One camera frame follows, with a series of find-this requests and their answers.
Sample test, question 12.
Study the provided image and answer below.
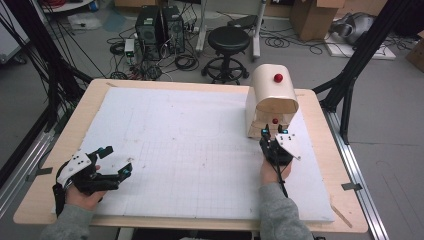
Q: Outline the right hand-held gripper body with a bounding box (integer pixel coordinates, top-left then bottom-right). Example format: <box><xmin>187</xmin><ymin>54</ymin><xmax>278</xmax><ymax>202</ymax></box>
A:
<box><xmin>259</xmin><ymin>133</ymin><xmax>302</xmax><ymax>167</ymax></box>

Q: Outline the wooden drawer with red knob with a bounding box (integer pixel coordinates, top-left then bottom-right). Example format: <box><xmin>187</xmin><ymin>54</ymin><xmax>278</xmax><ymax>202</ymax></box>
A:
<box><xmin>248</xmin><ymin>113</ymin><xmax>295</xmax><ymax>140</ymax></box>

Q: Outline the large cardboard box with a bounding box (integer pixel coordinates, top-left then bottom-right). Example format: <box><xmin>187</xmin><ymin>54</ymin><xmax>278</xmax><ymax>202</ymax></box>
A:
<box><xmin>288</xmin><ymin>0</ymin><xmax>346</xmax><ymax>42</ymax></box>

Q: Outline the person's right hand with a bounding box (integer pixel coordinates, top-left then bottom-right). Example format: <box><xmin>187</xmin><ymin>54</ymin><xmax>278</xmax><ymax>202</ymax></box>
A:
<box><xmin>259</xmin><ymin>155</ymin><xmax>293</xmax><ymax>187</ymax></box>

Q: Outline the black round stool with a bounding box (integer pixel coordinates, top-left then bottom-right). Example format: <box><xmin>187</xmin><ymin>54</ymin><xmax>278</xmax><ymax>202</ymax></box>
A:
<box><xmin>200</xmin><ymin>25</ymin><xmax>252</xmax><ymax>86</ymax></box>

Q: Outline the grey tape strip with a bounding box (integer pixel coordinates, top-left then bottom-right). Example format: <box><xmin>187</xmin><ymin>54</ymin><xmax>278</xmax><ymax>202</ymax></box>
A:
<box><xmin>340</xmin><ymin>182</ymin><xmax>364</xmax><ymax>192</ymax></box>
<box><xmin>25</xmin><ymin>166</ymin><xmax>54</xmax><ymax>183</ymax></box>

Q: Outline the person's left hand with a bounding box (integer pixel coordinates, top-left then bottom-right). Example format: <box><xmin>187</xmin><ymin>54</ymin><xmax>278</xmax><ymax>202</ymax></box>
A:
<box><xmin>64</xmin><ymin>164</ymin><xmax>108</xmax><ymax>212</ymax></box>

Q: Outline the black computer tower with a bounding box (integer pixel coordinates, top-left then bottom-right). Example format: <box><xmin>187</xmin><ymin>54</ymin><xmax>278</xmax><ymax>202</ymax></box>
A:
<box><xmin>161</xmin><ymin>5</ymin><xmax>186</xmax><ymax>56</ymax></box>
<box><xmin>134</xmin><ymin>5</ymin><xmax>165</xmax><ymax>62</ymax></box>

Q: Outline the small white power box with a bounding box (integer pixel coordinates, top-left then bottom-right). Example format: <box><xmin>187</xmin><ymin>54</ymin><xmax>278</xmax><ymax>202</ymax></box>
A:
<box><xmin>123</xmin><ymin>38</ymin><xmax>136</xmax><ymax>58</ymax></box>

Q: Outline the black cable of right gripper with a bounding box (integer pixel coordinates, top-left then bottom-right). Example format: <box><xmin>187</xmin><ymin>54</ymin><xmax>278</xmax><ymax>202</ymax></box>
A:
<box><xmin>270</xmin><ymin>146</ymin><xmax>290</xmax><ymax>199</ymax></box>

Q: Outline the white gridded foam board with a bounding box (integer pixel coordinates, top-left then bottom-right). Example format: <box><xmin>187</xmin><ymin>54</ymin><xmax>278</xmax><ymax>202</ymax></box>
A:
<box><xmin>50</xmin><ymin>86</ymin><xmax>336</xmax><ymax>223</ymax></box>

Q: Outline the wooden box with red knob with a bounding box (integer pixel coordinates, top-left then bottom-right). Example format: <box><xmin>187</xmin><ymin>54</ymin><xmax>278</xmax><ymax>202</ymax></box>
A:
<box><xmin>245</xmin><ymin>63</ymin><xmax>300</xmax><ymax>139</ymax></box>

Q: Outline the grey bag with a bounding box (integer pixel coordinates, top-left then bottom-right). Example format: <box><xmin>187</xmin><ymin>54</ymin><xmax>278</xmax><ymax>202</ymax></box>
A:
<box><xmin>331</xmin><ymin>12</ymin><xmax>377</xmax><ymax>46</ymax></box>

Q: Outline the black loose floor cable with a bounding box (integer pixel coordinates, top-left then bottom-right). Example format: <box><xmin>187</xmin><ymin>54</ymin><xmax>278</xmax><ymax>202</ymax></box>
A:
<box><xmin>259</xmin><ymin>28</ymin><xmax>334</xmax><ymax>56</ymax></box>

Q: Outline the white flat board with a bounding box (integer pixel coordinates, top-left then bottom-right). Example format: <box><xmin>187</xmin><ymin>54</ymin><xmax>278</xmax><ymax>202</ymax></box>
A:
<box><xmin>324</xmin><ymin>32</ymin><xmax>398</xmax><ymax>61</ymax></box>

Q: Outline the white round table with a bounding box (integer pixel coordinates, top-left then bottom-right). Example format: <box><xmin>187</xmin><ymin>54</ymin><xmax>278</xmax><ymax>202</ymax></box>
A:
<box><xmin>40</xmin><ymin>0</ymin><xmax>95</xmax><ymax>14</ymax></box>

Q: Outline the black metal frame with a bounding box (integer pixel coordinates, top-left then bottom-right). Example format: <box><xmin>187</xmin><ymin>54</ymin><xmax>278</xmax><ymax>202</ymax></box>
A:
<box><xmin>312</xmin><ymin>0</ymin><xmax>414</xmax><ymax>146</ymax></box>
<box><xmin>0</xmin><ymin>0</ymin><xmax>95</xmax><ymax>188</ymax></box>

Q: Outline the small cardboard box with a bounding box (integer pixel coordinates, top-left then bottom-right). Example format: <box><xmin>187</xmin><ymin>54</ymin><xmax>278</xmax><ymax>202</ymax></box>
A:
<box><xmin>405</xmin><ymin>30</ymin><xmax>424</xmax><ymax>73</ymax></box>

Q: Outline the aluminium rail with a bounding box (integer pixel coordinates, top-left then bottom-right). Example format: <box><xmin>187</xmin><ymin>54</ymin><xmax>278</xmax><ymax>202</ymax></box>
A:
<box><xmin>0</xmin><ymin>129</ymin><xmax>57</xmax><ymax>219</ymax></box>
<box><xmin>320</xmin><ymin>109</ymin><xmax>390</xmax><ymax>240</ymax></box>

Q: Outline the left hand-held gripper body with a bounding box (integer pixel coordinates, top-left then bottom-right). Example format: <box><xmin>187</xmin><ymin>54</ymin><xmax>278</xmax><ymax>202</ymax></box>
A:
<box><xmin>53</xmin><ymin>150</ymin><xmax>122</xmax><ymax>198</ymax></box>

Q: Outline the black coiled cable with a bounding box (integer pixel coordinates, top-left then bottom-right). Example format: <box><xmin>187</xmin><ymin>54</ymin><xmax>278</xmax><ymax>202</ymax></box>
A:
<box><xmin>109</xmin><ymin>42</ymin><xmax>126</xmax><ymax>57</ymax></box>
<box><xmin>174</xmin><ymin>54</ymin><xmax>200</xmax><ymax>72</ymax></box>

